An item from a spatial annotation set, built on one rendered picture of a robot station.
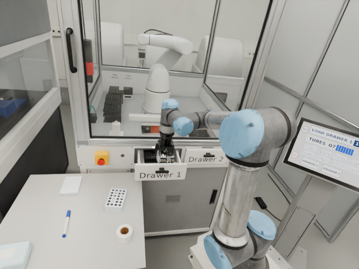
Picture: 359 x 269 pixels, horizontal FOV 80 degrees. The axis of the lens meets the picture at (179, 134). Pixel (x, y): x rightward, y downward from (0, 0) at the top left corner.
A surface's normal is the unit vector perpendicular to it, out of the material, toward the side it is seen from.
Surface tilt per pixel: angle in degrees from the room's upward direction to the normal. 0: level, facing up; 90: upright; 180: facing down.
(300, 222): 90
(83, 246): 0
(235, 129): 82
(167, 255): 0
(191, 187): 90
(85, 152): 90
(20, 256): 0
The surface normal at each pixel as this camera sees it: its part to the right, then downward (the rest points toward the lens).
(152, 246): 0.13, -0.86
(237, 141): -0.85, 0.02
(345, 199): -0.98, -0.02
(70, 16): 0.18, 0.51
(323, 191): -0.52, 0.37
